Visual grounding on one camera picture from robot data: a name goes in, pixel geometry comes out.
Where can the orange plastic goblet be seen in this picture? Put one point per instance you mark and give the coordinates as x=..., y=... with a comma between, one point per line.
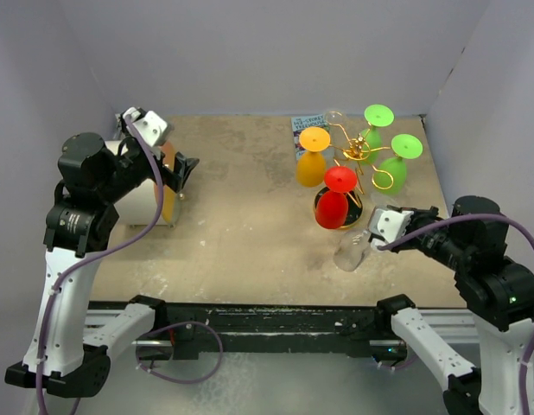
x=311, y=166

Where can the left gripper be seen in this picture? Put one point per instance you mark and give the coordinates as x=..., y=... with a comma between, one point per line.
x=174, y=178

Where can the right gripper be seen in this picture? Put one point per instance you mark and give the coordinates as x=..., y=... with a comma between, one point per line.
x=433, y=211

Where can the green goblet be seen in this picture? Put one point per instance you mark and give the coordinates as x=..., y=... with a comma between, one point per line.
x=390, y=176
x=377, y=116

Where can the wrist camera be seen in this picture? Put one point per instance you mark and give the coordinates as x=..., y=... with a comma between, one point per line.
x=147, y=125
x=387, y=224

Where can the green goblet front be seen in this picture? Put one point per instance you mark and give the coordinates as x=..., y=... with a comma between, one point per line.
x=377, y=116

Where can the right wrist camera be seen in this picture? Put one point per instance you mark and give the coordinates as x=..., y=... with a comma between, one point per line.
x=387, y=224

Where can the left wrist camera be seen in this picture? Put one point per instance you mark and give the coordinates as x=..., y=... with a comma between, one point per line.
x=147, y=125

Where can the gold wine glass rack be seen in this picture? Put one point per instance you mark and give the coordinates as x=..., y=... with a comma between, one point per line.
x=353, y=160

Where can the treehouse paperback book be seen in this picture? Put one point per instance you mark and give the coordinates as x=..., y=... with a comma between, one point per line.
x=298, y=124

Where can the white cylinder with orange lid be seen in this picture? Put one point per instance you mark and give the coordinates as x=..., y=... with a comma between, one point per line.
x=139, y=206

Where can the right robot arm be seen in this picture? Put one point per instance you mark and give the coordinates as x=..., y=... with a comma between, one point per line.
x=498, y=291

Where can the red plastic goblet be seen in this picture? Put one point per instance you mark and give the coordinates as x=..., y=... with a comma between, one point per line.
x=332, y=208

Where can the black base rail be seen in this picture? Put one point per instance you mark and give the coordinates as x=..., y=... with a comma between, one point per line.
x=199, y=328

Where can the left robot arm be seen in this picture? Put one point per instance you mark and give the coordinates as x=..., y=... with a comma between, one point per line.
x=62, y=360

